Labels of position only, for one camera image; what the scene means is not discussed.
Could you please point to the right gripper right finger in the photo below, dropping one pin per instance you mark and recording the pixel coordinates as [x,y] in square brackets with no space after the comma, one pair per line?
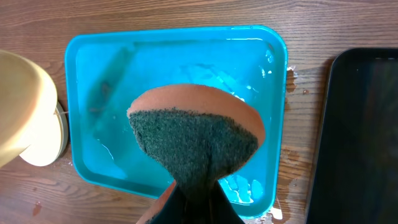
[221,209]

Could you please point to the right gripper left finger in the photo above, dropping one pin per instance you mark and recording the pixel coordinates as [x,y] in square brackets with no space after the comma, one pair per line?
[168,208]

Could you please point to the grey pink sponge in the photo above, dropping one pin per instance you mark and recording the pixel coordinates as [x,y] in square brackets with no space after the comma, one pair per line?
[199,134]

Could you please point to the yellow-green plate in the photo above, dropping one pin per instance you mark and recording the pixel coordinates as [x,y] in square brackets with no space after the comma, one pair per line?
[51,142]
[28,97]

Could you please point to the black rectangular tray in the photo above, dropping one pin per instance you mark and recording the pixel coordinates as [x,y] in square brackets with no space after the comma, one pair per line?
[355,179]

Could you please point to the teal plastic serving tray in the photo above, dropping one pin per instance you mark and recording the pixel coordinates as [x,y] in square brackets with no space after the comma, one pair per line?
[105,73]

